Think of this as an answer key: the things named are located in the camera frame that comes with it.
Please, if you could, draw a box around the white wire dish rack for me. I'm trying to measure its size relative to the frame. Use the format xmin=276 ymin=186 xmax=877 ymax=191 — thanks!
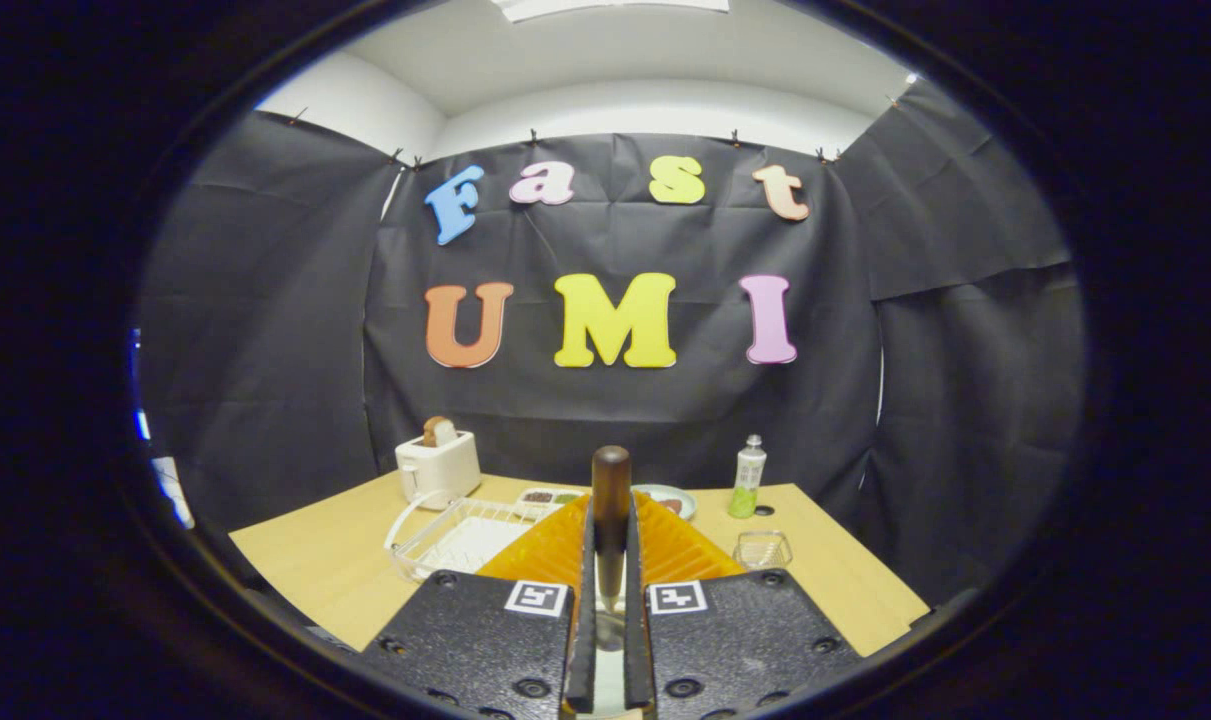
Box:
xmin=385 ymin=488 xmax=558 ymax=584

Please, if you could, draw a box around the ceiling light panel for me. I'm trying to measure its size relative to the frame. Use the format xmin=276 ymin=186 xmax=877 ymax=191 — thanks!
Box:
xmin=492 ymin=0 xmax=732 ymax=24

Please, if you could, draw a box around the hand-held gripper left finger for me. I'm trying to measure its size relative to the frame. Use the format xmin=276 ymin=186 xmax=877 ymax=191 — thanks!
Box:
xmin=360 ymin=492 xmax=598 ymax=720

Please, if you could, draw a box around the spoon with brown handle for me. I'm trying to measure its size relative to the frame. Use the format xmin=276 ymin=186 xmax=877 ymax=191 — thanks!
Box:
xmin=589 ymin=445 xmax=634 ymax=716

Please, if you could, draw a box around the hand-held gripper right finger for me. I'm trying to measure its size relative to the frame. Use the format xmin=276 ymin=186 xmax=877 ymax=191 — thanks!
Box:
xmin=622 ymin=490 xmax=861 ymax=720

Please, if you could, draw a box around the black backdrop cloth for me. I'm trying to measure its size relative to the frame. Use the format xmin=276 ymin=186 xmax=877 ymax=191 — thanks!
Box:
xmin=135 ymin=80 xmax=1086 ymax=607

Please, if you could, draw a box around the white divided condiment dish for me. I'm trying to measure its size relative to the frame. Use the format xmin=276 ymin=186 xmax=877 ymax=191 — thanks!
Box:
xmin=515 ymin=487 xmax=587 ymax=512

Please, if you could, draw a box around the white toaster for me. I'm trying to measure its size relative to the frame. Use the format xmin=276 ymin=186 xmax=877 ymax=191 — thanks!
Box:
xmin=395 ymin=430 xmax=483 ymax=512

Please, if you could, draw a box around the pale green plate with food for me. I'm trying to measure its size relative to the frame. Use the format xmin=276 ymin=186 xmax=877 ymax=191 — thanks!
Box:
xmin=633 ymin=484 xmax=698 ymax=523

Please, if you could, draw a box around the metal wire basket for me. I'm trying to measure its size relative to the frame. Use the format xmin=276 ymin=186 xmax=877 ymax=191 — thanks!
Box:
xmin=733 ymin=530 xmax=794 ymax=572

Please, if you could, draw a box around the green drink bottle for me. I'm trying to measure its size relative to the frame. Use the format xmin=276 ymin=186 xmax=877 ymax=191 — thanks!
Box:
xmin=728 ymin=434 xmax=768 ymax=520

